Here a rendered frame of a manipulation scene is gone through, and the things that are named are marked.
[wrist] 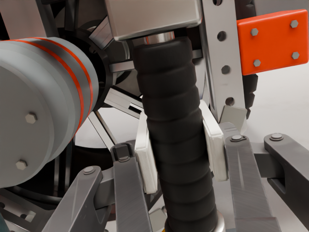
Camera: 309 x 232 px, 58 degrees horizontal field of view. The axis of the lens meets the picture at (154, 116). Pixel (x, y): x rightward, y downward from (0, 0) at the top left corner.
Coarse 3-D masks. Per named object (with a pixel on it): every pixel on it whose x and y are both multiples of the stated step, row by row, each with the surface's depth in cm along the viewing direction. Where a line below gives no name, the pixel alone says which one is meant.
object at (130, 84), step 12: (84, 0) 75; (96, 0) 75; (60, 12) 76; (84, 12) 76; (96, 12) 76; (60, 24) 77; (84, 24) 77; (96, 24) 77; (120, 48) 75; (120, 72) 77; (132, 72) 81; (120, 84) 83; (132, 84) 83
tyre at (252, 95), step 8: (240, 0) 42; (248, 0) 42; (240, 8) 43; (248, 8) 43; (240, 16) 43; (248, 16) 43; (248, 80) 46; (256, 80) 47; (248, 88) 47; (256, 88) 48; (248, 96) 47; (248, 104) 48; (248, 112) 48; (144, 192) 53; (32, 200) 54; (48, 208) 55
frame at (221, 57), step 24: (216, 0) 39; (216, 24) 36; (216, 48) 36; (216, 72) 37; (240, 72) 37; (216, 96) 39; (240, 96) 38; (216, 120) 41; (240, 120) 39; (0, 192) 49; (24, 216) 51; (48, 216) 50
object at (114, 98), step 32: (64, 32) 46; (96, 32) 46; (192, 32) 55; (96, 64) 52; (128, 64) 48; (128, 96) 49; (96, 128) 51; (64, 160) 67; (96, 160) 69; (32, 192) 54; (64, 192) 56
